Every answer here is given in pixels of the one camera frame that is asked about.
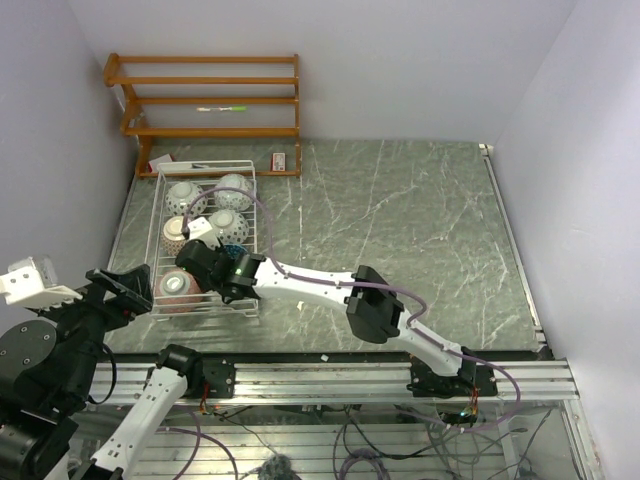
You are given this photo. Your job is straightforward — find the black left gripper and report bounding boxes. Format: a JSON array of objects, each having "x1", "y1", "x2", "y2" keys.
[{"x1": 27, "y1": 261, "x2": 152, "y2": 403}]

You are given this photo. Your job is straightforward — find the blue triangle pattern bowl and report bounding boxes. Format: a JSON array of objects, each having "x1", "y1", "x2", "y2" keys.
[{"x1": 224, "y1": 244, "x2": 248, "y2": 259}]

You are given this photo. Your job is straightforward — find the blue floral pattern bowl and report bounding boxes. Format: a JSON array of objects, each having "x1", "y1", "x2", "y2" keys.
[{"x1": 208, "y1": 209, "x2": 250, "y2": 245}]

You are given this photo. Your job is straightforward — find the red patterned bowl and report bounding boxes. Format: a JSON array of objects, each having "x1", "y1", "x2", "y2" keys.
[{"x1": 154, "y1": 268, "x2": 203, "y2": 314}]

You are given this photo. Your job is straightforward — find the brown geometric pattern bowl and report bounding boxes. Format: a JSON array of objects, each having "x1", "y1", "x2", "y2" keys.
[{"x1": 160, "y1": 216, "x2": 190, "y2": 257}]

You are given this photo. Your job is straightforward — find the white petal pattern bowl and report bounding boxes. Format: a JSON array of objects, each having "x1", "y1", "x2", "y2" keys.
[{"x1": 214, "y1": 174, "x2": 253, "y2": 212}]

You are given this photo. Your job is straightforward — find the olive leaf pattern bowl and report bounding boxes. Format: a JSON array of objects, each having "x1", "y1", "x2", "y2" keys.
[{"x1": 165, "y1": 181, "x2": 208, "y2": 216}]

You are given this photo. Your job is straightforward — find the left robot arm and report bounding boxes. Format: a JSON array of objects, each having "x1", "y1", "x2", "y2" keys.
[{"x1": 1, "y1": 257, "x2": 204, "y2": 479}]

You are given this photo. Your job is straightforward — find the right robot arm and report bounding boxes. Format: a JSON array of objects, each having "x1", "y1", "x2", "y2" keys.
[{"x1": 175, "y1": 240, "x2": 497, "y2": 399}]

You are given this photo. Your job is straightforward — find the wooden shelf rack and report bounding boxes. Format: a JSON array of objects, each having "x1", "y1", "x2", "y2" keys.
[{"x1": 102, "y1": 52, "x2": 302, "y2": 178}]

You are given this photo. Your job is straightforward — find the red white small box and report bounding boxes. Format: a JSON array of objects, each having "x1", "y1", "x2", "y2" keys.
[{"x1": 271, "y1": 152, "x2": 286, "y2": 172}]

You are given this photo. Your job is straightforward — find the green white pen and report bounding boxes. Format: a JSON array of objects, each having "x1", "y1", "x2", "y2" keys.
[{"x1": 196, "y1": 105, "x2": 248, "y2": 113}]

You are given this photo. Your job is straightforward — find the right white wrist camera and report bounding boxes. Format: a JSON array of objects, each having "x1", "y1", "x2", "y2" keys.
[{"x1": 185, "y1": 217, "x2": 222, "y2": 249}]

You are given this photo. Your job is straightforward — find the white wire dish rack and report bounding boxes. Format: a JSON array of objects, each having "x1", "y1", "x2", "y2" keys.
[{"x1": 145, "y1": 160, "x2": 258, "y2": 321}]

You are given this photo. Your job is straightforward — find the aluminium mounting rail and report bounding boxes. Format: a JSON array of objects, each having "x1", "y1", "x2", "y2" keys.
[{"x1": 54, "y1": 357, "x2": 576, "y2": 406}]

